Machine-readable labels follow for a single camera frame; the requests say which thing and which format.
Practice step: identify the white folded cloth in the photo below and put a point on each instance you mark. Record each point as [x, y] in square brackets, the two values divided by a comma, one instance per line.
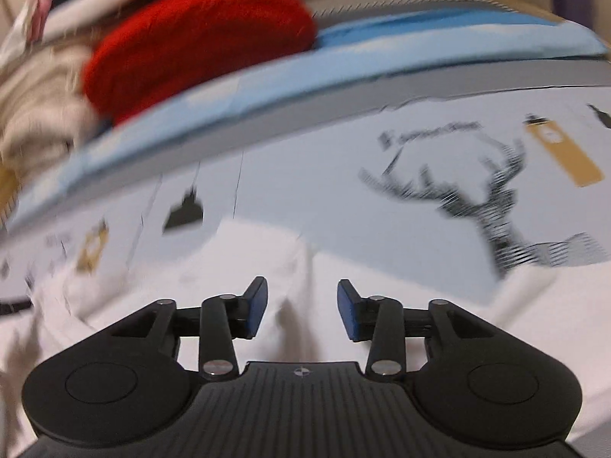
[119, 0]

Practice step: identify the beige quilted cloth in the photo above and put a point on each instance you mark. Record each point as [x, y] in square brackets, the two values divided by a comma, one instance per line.
[38, 105]

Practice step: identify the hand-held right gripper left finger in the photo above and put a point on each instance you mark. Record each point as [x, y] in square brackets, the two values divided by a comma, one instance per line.
[256, 309]

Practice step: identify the light blue quilt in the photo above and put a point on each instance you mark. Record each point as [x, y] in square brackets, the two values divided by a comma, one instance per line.
[420, 43]

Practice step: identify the small white garment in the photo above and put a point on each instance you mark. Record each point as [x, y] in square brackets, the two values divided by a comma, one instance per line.
[291, 267]

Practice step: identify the deer printed bed sheet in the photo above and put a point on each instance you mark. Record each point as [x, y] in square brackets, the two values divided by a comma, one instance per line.
[334, 162]

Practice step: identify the purple storage box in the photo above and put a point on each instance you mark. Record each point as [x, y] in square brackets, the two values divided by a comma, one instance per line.
[573, 0]

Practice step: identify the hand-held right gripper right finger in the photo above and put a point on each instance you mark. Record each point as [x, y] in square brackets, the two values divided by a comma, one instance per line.
[347, 311]

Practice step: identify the red knitted blanket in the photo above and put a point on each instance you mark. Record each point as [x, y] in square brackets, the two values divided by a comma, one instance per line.
[200, 43]

